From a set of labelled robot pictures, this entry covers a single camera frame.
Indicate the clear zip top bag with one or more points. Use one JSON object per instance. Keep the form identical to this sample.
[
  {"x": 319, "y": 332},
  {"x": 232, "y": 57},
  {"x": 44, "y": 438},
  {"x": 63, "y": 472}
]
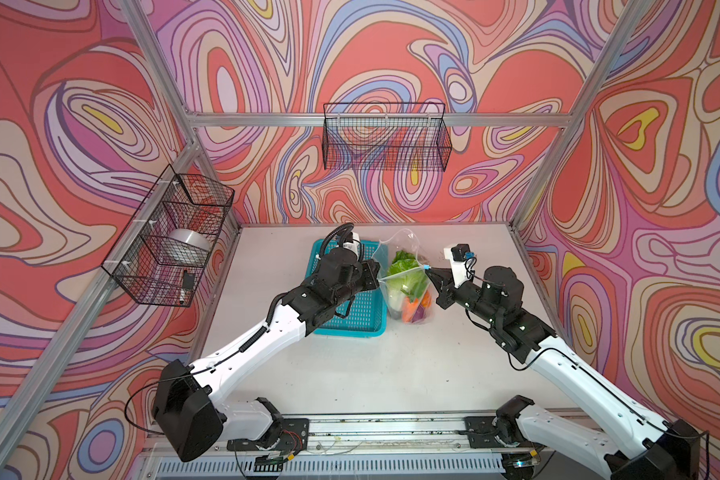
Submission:
[{"x": 403, "y": 239}]

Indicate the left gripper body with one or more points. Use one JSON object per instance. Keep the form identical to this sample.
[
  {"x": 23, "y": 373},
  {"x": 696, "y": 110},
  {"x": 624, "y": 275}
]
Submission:
[{"x": 358, "y": 281}]

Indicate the black wire basket wall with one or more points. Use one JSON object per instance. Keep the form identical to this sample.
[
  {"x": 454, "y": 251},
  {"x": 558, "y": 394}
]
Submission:
[
  {"x": 385, "y": 136},
  {"x": 177, "y": 227}
]

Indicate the purple onion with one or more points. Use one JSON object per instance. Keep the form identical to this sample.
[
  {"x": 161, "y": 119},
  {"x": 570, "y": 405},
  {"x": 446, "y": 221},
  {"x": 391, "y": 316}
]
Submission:
[{"x": 423, "y": 314}]

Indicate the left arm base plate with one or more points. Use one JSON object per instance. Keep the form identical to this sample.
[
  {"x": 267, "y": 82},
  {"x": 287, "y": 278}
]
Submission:
[{"x": 284, "y": 436}]

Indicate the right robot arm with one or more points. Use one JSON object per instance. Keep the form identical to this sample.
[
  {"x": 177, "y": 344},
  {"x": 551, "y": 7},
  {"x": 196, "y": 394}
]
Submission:
[{"x": 629, "y": 442}]

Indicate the black wire basket left wall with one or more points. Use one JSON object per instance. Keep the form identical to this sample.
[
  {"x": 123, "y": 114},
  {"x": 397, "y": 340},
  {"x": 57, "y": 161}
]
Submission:
[{"x": 177, "y": 227}]

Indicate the orange carrot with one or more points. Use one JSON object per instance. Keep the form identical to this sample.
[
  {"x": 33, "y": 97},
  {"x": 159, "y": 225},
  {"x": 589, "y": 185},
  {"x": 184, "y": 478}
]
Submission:
[{"x": 410, "y": 310}]

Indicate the black wire basket back wall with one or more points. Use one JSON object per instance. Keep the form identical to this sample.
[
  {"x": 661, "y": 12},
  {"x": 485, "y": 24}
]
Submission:
[{"x": 385, "y": 136}]

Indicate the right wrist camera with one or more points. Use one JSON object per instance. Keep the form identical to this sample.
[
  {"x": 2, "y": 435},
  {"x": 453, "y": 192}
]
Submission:
[{"x": 461, "y": 260}]

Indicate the white roll in basket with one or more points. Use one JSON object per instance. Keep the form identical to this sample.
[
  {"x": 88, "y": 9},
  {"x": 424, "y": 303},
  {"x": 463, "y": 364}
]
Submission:
[{"x": 187, "y": 247}]

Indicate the green lettuce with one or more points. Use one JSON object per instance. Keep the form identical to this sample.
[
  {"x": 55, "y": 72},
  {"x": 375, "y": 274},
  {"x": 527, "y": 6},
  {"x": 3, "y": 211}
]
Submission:
[{"x": 406, "y": 277}]

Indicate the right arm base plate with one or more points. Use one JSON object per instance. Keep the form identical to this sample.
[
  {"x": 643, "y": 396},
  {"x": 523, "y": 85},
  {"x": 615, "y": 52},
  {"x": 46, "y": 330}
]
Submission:
[{"x": 495, "y": 432}]

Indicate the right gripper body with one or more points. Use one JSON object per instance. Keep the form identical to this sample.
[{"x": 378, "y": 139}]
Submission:
[{"x": 469, "y": 296}]

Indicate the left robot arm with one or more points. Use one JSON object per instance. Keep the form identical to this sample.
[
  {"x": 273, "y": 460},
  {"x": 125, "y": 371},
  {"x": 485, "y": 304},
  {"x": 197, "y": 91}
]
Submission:
[{"x": 192, "y": 405}]

